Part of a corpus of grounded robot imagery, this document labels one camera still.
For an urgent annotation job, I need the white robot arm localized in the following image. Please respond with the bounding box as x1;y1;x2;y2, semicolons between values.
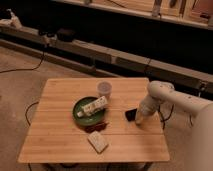
135;81;213;171

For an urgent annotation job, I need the red chili pepper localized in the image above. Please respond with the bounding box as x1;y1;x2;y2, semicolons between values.
85;122;108;133

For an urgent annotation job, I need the white tube on plate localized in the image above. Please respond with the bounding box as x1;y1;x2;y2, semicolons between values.
77;96;108;117

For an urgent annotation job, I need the green round plate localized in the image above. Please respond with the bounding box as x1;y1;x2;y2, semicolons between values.
72;96;106;126

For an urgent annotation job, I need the translucent plastic cup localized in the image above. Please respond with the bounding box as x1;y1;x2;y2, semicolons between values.
97;81;112;99

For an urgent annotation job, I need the white sponge block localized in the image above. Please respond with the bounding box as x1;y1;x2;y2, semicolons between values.
88;131;108;153

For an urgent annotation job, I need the wooden folding table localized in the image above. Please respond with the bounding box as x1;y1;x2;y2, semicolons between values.
18;78;170;163

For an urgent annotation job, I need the black device on ledge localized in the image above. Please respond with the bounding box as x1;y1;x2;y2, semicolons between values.
57;28;75;42

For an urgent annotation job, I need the black cable right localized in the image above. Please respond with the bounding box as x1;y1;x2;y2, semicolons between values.
157;103;176;130

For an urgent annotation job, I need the black floor cable left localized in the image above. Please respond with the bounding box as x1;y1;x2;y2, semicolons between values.
0;46;46;74

